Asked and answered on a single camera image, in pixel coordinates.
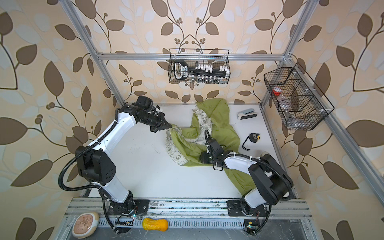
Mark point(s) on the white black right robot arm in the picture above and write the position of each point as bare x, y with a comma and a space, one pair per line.
273, 184

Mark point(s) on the black wire basket right wall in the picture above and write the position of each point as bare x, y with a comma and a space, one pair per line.
302, 105

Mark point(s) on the black wire basket wall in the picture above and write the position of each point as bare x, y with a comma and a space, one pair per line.
302, 105
215, 57

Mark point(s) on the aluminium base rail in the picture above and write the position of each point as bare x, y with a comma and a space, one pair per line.
207, 213

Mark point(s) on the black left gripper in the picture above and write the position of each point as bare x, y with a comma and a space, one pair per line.
160, 124

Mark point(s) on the red capped bottle in basket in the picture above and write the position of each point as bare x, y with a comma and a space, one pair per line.
277, 91

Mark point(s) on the light blue white stapler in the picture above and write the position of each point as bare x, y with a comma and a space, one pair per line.
247, 114

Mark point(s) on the black wire basket back wall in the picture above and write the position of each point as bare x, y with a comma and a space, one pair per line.
215, 57

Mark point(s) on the black tape measure with strap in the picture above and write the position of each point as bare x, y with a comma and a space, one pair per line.
253, 138

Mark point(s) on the aluminium frame strut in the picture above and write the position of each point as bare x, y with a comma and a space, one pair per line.
69, 9

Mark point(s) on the white tape roll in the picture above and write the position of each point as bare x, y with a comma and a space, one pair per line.
264, 153

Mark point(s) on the round beige dish on floor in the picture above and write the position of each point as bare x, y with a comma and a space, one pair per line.
85, 225

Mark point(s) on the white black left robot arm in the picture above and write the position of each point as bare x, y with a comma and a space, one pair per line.
94, 161

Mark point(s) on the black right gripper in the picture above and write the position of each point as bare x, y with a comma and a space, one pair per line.
203, 158

